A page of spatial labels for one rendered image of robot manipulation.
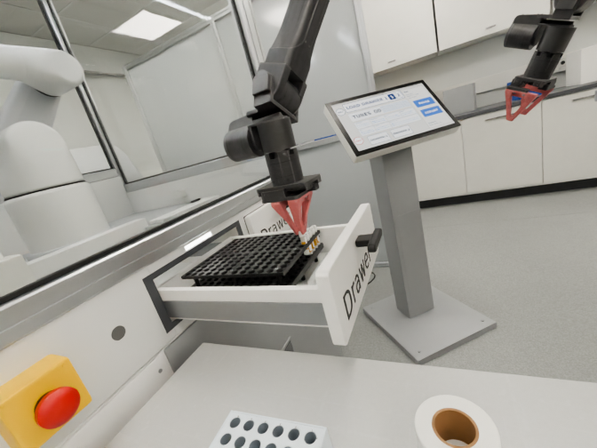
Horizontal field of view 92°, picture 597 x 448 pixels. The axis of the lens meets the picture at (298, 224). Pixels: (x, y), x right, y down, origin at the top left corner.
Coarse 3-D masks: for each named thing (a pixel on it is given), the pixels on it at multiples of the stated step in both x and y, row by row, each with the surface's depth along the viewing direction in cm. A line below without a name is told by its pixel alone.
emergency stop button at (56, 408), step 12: (48, 396) 31; (60, 396) 31; (72, 396) 32; (36, 408) 30; (48, 408) 30; (60, 408) 31; (72, 408) 32; (36, 420) 30; (48, 420) 30; (60, 420) 31
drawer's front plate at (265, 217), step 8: (264, 208) 82; (272, 208) 86; (288, 208) 95; (248, 216) 76; (256, 216) 78; (264, 216) 81; (272, 216) 85; (280, 216) 90; (248, 224) 76; (256, 224) 78; (264, 224) 81; (272, 224) 85; (280, 224) 89; (256, 232) 77; (264, 232) 81
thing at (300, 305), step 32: (320, 256) 62; (160, 288) 52; (192, 288) 49; (224, 288) 45; (256, 288) 43; (288, 288) 40; (224, 320) 48; (256, 320) 44; (288, 320) 41; (320, 320) 39
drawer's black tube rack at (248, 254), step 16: (240, 240) 66; (256, 240) 64; (272, 240) 61; (288, 240) 58; (224, 256) 59; (240, 256) 56; (256, 256) 54; (272, 256) 52; (304, 256) 55; (192, 272) 54; (208, 272) 52; (224, 272) 51; (240, 272) 48; (256, 272) 47; (272, 272) 45; (288, 272) 51; (304, 272) 50
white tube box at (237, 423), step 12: (228, 420) 34; (240, 420) 34; (252, 420) 33; (264, 420) 32; (276, 420) 32; (288, 420) 32; (228, 432) 32; (240, 432) 32; (252, 432) 32; (264, 432) 33; (276, 432) 32; (288, 432) 30; (300, 432) 30; (312, 432) 30; (324, 432) 29; (216, 444) 31; (228, 444) 31; (240, 444) 32; (252, 444) 31; (264, 444) 30; (276, 444) 30; (288, 444) 29; (300, 444) 29; (312, 444) 29; (324, 444) 29
